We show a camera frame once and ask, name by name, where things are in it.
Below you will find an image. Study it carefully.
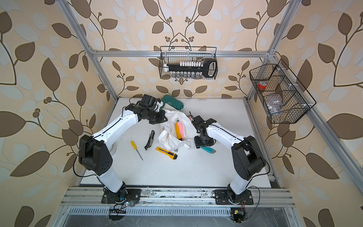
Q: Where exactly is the white printed tote bag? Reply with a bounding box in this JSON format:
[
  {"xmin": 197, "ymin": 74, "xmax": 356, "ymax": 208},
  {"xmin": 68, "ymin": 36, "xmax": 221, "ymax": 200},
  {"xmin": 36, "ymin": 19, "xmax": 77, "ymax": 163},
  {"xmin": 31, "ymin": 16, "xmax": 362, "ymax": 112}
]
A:
[{"xmin": 158, "ymin": 110, "xmax": 198, "ymax": 151}]

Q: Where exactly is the yellow black utility knife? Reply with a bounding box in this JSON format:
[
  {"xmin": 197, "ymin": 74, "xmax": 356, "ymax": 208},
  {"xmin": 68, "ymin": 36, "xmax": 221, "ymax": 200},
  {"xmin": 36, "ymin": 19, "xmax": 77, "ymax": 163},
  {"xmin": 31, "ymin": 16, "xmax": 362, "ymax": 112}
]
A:
[{"xmin": 156, "ymin": 147, "xmax": 178, "ymax": 160}]

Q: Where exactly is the small yellow utility knife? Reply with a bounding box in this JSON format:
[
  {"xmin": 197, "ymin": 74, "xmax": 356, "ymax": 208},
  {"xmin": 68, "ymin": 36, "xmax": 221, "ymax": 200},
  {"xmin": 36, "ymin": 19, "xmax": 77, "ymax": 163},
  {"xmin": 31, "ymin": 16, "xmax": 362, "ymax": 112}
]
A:
[{"xmin": 175, "ymin": 120, "xmax": 181, "ymax": 141}]

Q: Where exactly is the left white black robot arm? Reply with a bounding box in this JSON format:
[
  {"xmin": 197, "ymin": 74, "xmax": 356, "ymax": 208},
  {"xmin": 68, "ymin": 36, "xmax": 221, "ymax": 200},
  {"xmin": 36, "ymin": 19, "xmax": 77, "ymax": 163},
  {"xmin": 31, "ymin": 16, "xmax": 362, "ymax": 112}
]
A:
[{"xmin": 78, "ymin": 104, "xmax": 167, "ymax": 193}]

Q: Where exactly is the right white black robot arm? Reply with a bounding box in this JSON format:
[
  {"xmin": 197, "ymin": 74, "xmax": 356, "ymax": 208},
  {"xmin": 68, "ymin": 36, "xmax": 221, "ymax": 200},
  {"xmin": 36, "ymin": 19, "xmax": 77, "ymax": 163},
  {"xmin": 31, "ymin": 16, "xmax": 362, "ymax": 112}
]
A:
[{"xmin": 193, "ymin": 120, "xmax": 268, "ymax": 198}]

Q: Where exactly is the black grey utility knife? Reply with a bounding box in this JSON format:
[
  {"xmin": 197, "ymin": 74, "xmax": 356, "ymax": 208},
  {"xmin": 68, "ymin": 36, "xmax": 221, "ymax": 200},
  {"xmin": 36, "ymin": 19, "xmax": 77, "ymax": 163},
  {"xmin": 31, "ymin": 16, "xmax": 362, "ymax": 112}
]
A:
[{"xmin": 144, "ymin": 130, "xmax": 155, "ymax": 150}]

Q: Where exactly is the green plastic tool case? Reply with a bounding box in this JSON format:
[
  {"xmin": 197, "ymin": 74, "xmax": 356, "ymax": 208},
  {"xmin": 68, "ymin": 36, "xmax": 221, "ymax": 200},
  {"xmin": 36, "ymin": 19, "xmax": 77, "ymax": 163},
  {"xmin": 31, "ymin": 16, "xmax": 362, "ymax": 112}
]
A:
[{"xmin": 161, "ymin": 95, "xmax": 184, "ymax": 111}]

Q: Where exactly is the clear tape roll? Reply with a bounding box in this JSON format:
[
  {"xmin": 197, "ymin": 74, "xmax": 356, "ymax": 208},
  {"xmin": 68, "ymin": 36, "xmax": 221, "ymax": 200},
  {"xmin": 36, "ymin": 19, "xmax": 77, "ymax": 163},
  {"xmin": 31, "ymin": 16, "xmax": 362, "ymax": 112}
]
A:
[{"xmin": 109, "ymin": 142, "xmax": 117, "ymax": 156}]

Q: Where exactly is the black socket bit set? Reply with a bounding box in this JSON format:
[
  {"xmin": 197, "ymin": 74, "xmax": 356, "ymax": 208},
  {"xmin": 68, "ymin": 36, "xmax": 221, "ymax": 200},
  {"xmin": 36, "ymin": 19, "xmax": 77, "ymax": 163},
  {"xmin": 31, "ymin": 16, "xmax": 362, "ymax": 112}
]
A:
[{"xmin": 159, "ymin": 59, "xmax": 218, "ymax": 79}]

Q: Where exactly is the clear plastic bag in basket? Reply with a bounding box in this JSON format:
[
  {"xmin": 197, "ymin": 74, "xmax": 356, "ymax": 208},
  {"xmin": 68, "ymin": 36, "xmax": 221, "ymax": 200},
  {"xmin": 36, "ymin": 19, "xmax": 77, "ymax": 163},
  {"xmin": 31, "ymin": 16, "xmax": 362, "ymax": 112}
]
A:
[{"xmin": 265, "ymin": 94, "xmax": 283, "ymax": 114}]

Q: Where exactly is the red small item in basket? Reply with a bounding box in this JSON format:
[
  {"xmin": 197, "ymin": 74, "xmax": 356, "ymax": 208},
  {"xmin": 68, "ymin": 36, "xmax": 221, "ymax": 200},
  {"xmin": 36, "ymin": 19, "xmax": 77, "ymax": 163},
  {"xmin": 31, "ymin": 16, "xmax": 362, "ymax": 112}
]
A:
[{"xmin": 258, "ymin": 81, "xmax": 267, "ymax": 90}]

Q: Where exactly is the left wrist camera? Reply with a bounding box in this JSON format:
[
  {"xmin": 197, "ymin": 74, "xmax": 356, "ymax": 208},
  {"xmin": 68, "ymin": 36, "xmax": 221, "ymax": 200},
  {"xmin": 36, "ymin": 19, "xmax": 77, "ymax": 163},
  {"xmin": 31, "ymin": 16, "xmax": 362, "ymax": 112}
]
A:
[{"xmin": 138, "ymin": 94, "xmax": 162, "ymax": 112}]

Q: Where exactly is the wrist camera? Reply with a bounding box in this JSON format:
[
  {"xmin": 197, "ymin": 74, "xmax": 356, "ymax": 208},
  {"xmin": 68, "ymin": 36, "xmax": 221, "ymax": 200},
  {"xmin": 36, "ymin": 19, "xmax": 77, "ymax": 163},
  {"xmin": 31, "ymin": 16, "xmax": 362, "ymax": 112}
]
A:
[
  {"xmin": 138, "ymin": 94, "xmax": 162, "ymax": 112},
  {"xmin": 192, "ymin": 115, "xmax": 217, "ymax": 132}
]

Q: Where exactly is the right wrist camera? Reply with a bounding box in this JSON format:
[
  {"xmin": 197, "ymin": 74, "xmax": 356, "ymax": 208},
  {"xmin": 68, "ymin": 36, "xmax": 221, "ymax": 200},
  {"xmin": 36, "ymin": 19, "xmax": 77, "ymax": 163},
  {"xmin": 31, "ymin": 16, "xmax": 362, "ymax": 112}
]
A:
[{"xmin": 192, "ymin": 115, "xmax": 217, "ymax": 132}]

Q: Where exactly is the yellow handle screwdriver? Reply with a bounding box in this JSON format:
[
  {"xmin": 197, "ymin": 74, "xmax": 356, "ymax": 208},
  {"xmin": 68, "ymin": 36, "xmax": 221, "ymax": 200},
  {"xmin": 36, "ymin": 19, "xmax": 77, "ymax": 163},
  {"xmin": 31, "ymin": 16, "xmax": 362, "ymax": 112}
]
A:
[{"xmin": 130, "ymin": 141, "xmax": 143, "ymax": 160}]

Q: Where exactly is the black wire basket centre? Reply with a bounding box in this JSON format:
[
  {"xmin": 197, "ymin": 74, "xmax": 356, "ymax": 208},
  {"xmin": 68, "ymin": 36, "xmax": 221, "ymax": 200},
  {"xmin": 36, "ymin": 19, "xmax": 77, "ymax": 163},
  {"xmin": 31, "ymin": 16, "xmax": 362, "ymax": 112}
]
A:
[{"xmin": 157, "ymin": 45, "xmax": 218, "ymax": 79}]

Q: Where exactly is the black wire basket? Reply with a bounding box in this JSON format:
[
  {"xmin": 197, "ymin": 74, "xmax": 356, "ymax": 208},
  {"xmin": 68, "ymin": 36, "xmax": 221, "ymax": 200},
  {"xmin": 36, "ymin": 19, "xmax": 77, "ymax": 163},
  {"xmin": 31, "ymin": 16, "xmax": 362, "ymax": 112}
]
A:
[
  {"xmin": 249, "ymin": 60, "xmax": 317, "ymax": 124},
  {"xmin": 157, "ymin": 45, "xmax": 218, "ymax": 79}
]

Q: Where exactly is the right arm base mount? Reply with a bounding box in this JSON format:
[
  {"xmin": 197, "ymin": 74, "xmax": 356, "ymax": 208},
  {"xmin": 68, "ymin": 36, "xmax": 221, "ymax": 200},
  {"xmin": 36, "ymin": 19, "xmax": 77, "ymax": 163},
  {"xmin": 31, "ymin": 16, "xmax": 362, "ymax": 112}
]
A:
[{"xmin": 212, "ymin": 189, "xmax": 254, "ymax": 205}]

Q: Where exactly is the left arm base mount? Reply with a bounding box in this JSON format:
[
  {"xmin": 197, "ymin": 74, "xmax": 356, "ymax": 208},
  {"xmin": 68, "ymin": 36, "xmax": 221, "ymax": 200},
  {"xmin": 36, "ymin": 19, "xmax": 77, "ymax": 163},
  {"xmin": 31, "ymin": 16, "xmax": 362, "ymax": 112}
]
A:
[{"xmin": 101, "ymin": 188, "xmax": 141, "ymax": 207}]

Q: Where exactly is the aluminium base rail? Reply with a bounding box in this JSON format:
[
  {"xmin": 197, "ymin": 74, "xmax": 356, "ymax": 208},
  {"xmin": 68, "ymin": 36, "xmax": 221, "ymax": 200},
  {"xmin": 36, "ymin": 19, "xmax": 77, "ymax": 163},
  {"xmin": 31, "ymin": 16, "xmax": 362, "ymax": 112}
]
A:
[{"xmin": 61, "ymin": 187, "xmax": 296, "ymax": 208}]

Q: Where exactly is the black wire basket right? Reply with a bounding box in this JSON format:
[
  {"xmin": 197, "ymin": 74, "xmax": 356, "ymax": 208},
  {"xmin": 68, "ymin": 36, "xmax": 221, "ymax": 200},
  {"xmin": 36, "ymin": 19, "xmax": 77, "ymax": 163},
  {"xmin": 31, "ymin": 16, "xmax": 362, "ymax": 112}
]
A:
[{"xmin": 249, "ymin": 60, "xmax": 317, "ymax": 124}]

